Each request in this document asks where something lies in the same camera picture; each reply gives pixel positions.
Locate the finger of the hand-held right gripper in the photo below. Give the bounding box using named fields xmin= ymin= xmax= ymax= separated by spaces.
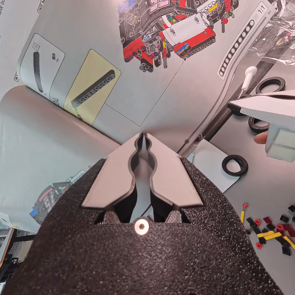
xmin=244 ymin=89 xmax=295 ymax=100
xmin=228 ymin=95 xmax=295 ymax=162

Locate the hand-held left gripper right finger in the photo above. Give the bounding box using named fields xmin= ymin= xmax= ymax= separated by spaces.
xmin=144 ymin=132 xmax=204 ymax=209

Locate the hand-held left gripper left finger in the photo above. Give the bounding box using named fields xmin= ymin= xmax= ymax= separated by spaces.
xmin=81 ymin=132 xmax=144 ymax=210

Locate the building instruction booklet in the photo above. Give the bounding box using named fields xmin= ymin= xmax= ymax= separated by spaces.
xmin=0 ymin=0 xmax=284 ymax=233

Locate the grey desk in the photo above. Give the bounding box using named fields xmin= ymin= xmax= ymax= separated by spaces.
xmin=176 ymin=53 xmax=295 ymax=286

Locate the person's right hand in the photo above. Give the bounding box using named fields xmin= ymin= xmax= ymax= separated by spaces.
xmin=254 ymin=131 xmax=269 ymax=145

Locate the black rubber toy tyre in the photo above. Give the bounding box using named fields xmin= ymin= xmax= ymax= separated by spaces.
xmin=255 ymin=77 xmax=286 ymax=94
xmin=222 ymin=155 xmax=249 ymax=177
xmin=248 ymin=116 xmax=270 ymax=134

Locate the pale blue paper sheet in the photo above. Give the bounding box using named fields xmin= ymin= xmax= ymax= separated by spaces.
xmin=179 ymin=138 xmax=241 ymax=193

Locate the clear plastic bag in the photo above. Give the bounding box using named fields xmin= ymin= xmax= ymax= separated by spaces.
xmin=258 ymin=0 xmax=295 ymax=69

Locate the pile of small building bricks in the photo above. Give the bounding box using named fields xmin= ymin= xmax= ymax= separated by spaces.
xmin=240 ymin=203 xmax=295 ymax=257

